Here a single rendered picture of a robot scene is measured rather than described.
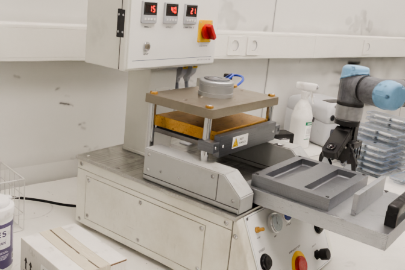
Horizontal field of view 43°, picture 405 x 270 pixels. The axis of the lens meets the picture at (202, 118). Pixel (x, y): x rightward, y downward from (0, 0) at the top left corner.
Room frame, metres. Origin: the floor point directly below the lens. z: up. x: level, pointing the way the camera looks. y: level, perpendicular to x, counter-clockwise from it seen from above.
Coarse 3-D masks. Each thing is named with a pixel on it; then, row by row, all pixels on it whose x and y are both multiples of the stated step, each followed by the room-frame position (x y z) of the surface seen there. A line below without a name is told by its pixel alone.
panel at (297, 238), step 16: (256, 224) 0.94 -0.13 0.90; (288, 224) 1.03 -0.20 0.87; (304, 224) 1.08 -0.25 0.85; (256, 240) 0.92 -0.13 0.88; (272, 240) 0.96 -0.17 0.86; (288, 240) 1.01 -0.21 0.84; (304, 240) 1.05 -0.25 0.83; (320, 240) 1.10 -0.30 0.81; (256, 256) 0.91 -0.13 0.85; (272, 256) 0.95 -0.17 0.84; (288, 256) 0.99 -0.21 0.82; (304, 256) 1.03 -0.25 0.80
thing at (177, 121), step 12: (156, 120) 1.12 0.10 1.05; (168, 120) 1.10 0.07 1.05; (180, 120) 1.09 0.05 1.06; (192, 120) 1.10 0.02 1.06; (216, 120) 1.13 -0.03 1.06; (228, 120) 1.14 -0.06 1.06; (240, 120) 1.15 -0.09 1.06; (252, 120) 1.16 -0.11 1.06; (264, 120) 1.18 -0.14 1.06; (168, 132) 1.10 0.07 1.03; (180, 132) 1.08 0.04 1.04; (192, 132) 1.06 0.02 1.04; (216, 132) 1.03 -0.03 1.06
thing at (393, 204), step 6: (396, 198) 0.88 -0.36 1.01; (402, 198) 0.88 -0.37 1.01; (390, 204) 0.84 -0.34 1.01; (396, 204) 0.84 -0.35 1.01; (402, 204) 0.85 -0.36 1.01; (390, 210) 0.84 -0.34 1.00; (396, 210) 0.83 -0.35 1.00; (402, 210) 0.85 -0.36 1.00; (390, 216) 0.84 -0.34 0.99; (396, 216) 0.83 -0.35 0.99; (384, 222) 0.84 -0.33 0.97; (390, 222) 0.84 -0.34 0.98; (396, 222) 0.83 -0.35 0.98
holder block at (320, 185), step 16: (288, 160) 1.08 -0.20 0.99; (304, 160) 1.11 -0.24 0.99; (256, 176) 0.97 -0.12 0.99; (272, 176) 1.00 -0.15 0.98; (288, 176) 1.02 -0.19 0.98; (304, 176) 0.99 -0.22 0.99; (320, 176) 1.00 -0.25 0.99; (336, 176) 1.05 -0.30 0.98; (352, 176) 1.04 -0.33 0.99; (272, 192) 0.94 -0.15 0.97; (288, 192) 0.93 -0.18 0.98; (304, 192) 0.91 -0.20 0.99; (320, 192) 0.91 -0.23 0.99; (336, 192) 0.91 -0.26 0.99; (352, 192) 0.97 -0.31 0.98; (320, 208) 0.89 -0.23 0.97
